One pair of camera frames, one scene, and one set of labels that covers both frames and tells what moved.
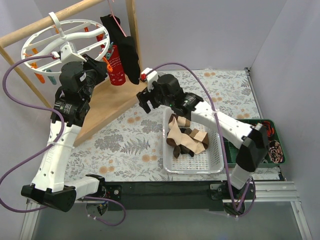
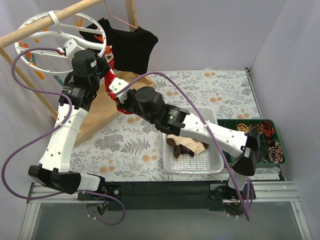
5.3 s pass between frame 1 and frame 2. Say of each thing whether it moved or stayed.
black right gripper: moved
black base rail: stayed
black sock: stayed
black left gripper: stayed
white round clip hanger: moved
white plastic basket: stayed
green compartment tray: stayed
